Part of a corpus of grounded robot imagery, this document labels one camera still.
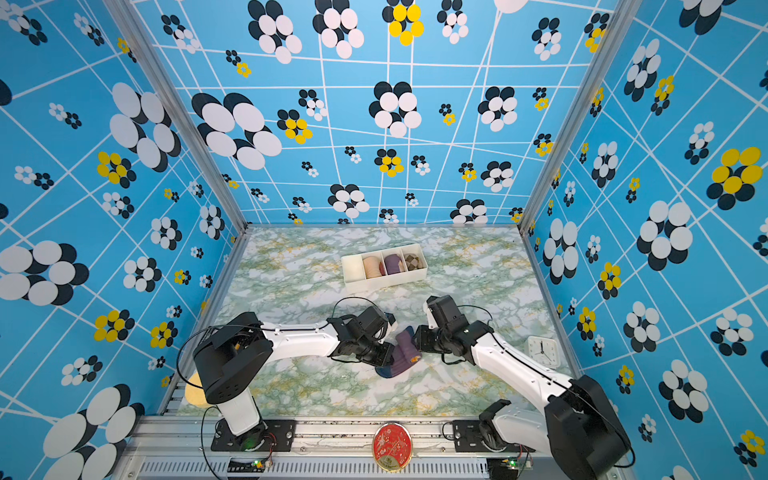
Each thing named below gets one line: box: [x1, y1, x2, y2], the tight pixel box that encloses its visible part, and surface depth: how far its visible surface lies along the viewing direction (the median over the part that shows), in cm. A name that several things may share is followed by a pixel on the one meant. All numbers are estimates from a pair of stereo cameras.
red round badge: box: [372, 422, 413, 473], surface depth 71 cm
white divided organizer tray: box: [341, 243, 428, 293], surface depth 104 cm
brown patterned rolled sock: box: [404, 253, 424, 271], surface depth 105 cm
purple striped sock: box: [375, 330, 422, 378], surface depth 86 cm
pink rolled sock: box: [363, 256, 382, 278], surface depth 102 cm
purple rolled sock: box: [384, 254, 402, 275], surface depth 106 cm
